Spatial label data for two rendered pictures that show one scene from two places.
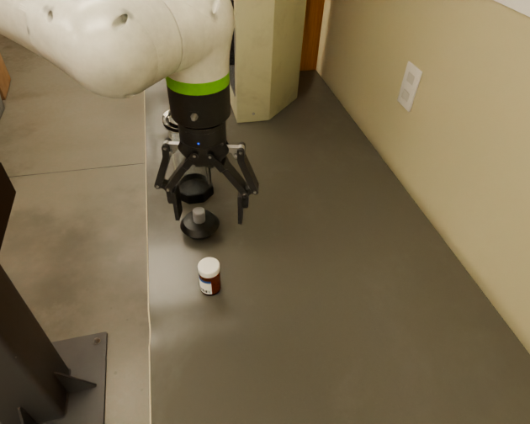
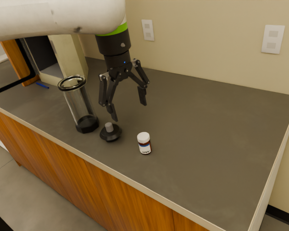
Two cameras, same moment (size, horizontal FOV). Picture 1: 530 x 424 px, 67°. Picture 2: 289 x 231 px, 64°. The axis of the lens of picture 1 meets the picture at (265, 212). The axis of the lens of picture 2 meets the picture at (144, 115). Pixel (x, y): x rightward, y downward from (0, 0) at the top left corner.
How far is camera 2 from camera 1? 0.42 m
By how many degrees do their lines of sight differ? 26
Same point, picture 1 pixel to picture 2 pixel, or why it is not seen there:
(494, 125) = (200, 19)
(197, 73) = not seen: hidden behind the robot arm
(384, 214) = (176, 84)
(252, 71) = (69, 58)
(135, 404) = not seen: outside the picture
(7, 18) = (29, 14)
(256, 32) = (62, 37)
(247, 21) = not seen: hidden behind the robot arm
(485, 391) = (272, 108)
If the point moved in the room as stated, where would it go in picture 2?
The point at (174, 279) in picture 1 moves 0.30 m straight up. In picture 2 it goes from (125, 160) to (105, 87)
